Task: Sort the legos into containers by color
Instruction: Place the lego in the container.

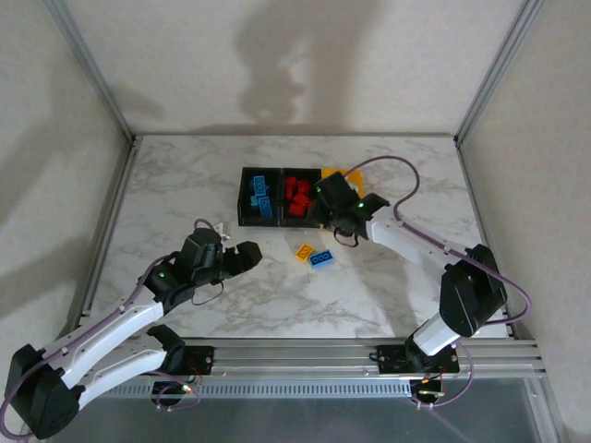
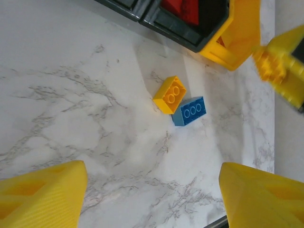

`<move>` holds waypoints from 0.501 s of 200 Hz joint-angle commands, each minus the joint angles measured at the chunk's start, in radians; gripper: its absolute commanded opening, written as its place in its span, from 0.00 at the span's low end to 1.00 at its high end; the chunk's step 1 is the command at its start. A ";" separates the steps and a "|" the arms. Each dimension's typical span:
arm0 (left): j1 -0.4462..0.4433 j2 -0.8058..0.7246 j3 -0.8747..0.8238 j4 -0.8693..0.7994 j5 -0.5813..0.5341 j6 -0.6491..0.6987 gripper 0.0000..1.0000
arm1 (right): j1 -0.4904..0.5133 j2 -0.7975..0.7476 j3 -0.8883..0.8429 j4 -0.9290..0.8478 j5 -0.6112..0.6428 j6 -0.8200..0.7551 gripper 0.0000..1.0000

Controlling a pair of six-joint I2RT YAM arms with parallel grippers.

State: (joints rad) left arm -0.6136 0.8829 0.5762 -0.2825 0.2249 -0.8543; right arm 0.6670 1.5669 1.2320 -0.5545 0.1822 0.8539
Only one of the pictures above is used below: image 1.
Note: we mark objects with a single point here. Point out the red sloped lego brick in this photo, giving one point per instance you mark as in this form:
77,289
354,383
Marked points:
291,185

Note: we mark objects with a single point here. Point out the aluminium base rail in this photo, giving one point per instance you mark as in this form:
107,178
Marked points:
300,357

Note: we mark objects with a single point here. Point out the small blue lego brick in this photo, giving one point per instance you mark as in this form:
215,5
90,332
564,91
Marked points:
254,199

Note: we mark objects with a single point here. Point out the yellow rectangular lego brick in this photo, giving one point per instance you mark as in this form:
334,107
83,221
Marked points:
304,252

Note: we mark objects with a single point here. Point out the black plastic bin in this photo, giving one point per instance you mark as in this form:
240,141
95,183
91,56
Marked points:
282,221
244,217

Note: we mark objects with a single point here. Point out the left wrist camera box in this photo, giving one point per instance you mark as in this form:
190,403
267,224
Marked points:
201,254

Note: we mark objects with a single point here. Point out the grey metal panel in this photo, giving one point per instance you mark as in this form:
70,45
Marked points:
300,422

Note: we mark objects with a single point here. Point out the black controller box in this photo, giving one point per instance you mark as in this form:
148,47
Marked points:
425,392
164,390

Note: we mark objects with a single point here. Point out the large red lego brick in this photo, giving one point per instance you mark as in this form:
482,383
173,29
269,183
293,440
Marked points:
297,211

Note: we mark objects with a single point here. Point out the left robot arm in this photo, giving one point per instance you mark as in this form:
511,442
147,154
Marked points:
41,392

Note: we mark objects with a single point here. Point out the small red lego brick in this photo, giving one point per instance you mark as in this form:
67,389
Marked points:
303,187

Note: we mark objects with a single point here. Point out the aluminium frame post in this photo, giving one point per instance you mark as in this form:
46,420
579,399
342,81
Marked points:
497,69
92,69

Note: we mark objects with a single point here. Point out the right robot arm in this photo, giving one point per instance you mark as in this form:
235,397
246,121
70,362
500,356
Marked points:
471,290

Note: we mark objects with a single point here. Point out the aluminium side rail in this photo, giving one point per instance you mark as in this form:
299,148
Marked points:
108,231

